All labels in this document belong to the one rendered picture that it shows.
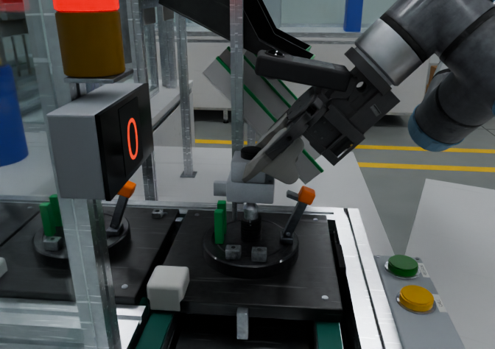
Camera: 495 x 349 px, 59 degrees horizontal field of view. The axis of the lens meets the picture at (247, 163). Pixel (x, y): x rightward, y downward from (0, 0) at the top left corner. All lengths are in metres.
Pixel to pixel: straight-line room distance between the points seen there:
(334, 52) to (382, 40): 4.00
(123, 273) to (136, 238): 0.09
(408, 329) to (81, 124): 0.42
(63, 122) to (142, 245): 0.36
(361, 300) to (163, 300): 0.25
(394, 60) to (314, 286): 0.30
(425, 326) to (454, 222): 0.50
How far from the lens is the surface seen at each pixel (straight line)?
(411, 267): 0.65
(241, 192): 0.59
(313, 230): 0.71
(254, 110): 0.80
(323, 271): 0.62
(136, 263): 0.65
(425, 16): 0.54
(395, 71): 0.54
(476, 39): 0.53
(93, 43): 0.37
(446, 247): 0.95
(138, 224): 0.74
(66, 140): 0.36
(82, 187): 0.37
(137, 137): 0.42
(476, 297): 0.83
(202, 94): 4.69
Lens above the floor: 1.32
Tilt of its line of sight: 22 degrees down
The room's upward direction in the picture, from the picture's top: straight up
